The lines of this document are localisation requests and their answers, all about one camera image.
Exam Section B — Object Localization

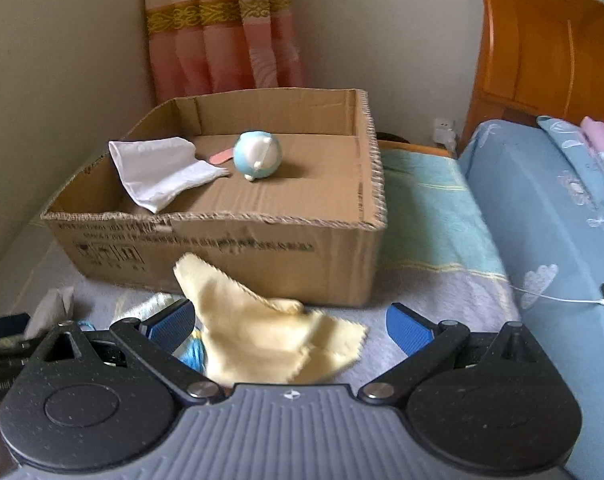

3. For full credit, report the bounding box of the blue packet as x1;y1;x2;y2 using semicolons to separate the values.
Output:
174;327;207;373

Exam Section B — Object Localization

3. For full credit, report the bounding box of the blue and white round toy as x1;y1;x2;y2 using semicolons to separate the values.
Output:
233;131;283;182

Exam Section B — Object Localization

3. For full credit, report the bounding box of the white cloth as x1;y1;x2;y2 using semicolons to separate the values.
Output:
108;136;231;213

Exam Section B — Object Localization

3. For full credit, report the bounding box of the wooden headboard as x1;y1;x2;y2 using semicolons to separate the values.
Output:
456;0;604;153

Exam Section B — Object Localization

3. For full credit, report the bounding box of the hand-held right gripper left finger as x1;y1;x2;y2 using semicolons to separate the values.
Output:
29;299;225;406

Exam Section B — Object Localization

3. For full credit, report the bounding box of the pale yellow cloth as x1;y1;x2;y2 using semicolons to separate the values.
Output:
173;252;370;386

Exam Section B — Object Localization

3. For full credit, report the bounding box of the pink patterned curtain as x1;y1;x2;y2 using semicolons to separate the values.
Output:
143;0;305;106

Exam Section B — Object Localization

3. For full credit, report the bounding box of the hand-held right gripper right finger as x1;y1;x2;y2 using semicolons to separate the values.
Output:
357;304;550;406

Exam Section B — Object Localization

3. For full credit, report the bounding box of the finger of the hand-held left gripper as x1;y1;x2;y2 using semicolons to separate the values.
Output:
0;314;32;340
0;340;45;403

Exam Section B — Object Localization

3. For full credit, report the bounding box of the blue floral pillow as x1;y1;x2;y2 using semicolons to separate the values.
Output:
536;115;604;226

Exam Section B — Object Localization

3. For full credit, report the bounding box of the white charging cable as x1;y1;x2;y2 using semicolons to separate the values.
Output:
512;285;604;307

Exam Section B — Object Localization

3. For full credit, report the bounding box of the cardboard box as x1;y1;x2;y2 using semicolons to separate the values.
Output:
41;87;389;308

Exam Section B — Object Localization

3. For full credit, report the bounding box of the grey and green plaid blanket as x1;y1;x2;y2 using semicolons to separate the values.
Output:
0;147;523;411

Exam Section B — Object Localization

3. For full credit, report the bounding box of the white wall socket with charger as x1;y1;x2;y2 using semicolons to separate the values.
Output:
432;117;456;150

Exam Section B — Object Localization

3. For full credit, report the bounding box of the grey sachet bag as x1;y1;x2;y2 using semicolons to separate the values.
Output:
24;286;77;341

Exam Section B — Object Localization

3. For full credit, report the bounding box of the bed with blue floral sheet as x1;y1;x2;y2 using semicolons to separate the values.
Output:
456;119;604;480

